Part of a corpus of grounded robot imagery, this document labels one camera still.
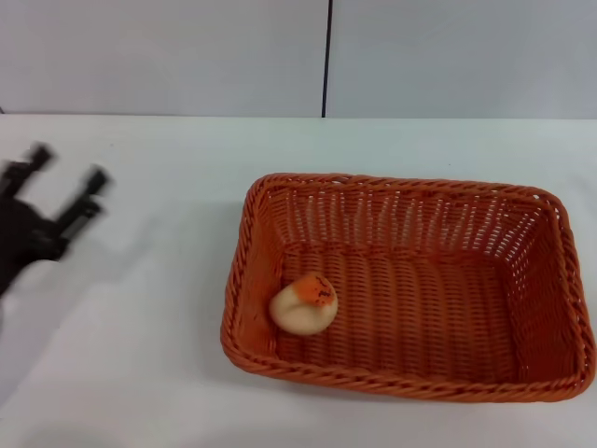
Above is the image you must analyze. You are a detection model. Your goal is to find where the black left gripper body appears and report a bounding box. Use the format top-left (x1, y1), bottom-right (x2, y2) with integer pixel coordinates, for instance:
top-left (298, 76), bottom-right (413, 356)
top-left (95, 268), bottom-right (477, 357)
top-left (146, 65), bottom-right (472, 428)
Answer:
top-left (0, 197), bottom-right (72, 301)

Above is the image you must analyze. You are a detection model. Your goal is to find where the round bun with orange centre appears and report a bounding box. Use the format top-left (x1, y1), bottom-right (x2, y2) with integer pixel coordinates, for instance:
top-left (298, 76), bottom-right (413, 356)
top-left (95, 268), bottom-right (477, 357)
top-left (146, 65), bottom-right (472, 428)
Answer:
top-left (268, 273), bottom-right (340, 337)

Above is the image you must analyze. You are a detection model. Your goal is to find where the orange woven wicker basket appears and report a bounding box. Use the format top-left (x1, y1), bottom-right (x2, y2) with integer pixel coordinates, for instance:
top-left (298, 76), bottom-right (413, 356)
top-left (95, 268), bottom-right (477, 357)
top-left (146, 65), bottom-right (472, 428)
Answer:
top-left (219, 172), bottom-right (597, 404)

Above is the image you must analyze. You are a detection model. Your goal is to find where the black vertical wall strip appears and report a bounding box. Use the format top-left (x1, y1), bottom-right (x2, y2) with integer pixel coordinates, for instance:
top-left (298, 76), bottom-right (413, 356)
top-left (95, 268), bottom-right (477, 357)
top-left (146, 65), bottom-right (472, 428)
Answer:
top-left (320, 0), bottom-right (336, 119)

